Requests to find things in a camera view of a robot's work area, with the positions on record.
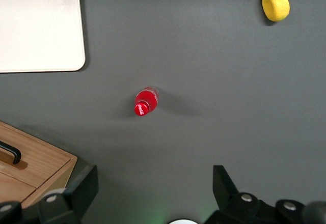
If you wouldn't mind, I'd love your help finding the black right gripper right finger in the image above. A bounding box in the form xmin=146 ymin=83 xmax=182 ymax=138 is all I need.
xmin=205 ymin=164 xmax=276 ymax=224

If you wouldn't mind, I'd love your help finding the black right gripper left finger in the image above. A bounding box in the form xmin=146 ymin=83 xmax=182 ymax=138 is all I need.
xmin=38 ymin=164 xmax=99 ymax=224

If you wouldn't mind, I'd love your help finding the wooden drawer cabinet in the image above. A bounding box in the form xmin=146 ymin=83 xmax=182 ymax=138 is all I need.
xmin=0 ymin=121 xmax=78 ymax=209

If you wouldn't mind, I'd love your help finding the wooden drawer front panel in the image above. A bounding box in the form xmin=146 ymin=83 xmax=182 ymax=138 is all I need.
xmin=0 ymin=121 xmax=72 ymax=188

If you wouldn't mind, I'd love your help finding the red cola bottle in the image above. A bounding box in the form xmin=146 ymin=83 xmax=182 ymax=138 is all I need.
xmin=133 ymin=86 xmax=160 ymax=117

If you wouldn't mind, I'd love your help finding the beige plastic tray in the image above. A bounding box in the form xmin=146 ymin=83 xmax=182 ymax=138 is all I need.
xmin=0 ymin=0 xmax=86 ymax=73

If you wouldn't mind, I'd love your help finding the yellow lemon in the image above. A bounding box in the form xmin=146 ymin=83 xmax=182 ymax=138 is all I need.
xmin=262 ymin=0 xmax=291 ymax=22

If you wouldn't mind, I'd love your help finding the black metal drawer handle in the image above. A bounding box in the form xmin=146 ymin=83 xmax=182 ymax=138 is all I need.
xmin=0 ymin=139 xmax=22 ymax=165

